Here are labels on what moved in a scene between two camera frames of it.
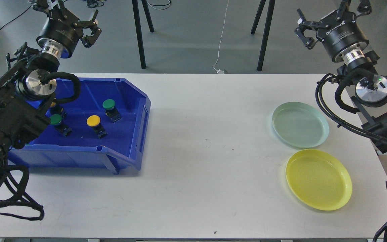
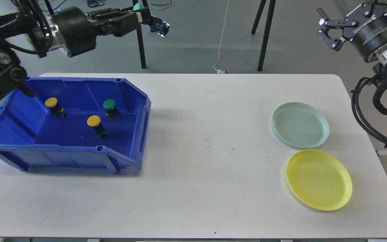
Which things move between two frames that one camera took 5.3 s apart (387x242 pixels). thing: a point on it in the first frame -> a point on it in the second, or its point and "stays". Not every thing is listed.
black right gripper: x=343 y=38 -> x=367 y=33
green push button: x=57 y=120 -> x=137 y=6
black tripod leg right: x=255 y=24 stays
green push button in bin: x=111 y=110 stays
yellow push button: x=93 y=121 stays
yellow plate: x=317 y=180 stays
